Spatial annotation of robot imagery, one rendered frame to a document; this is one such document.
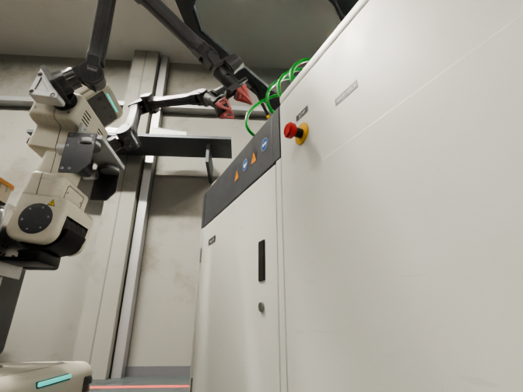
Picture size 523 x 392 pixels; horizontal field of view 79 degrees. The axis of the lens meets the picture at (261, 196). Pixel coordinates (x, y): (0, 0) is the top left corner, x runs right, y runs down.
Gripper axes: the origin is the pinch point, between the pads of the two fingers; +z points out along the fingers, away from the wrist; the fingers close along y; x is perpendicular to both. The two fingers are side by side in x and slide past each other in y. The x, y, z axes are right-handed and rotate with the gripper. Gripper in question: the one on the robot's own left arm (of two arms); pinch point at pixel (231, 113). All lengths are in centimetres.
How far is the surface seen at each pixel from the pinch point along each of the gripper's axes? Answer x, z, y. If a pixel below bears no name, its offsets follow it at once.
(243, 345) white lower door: 61, 86, -11
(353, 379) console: 51, 110, -43
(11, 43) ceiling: 55, -406, 61
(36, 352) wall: 210, -97, 181
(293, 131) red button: 24, 71, -48
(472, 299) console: 39, 114, -60
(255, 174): 28, 58, -26
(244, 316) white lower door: 56, 81, -13
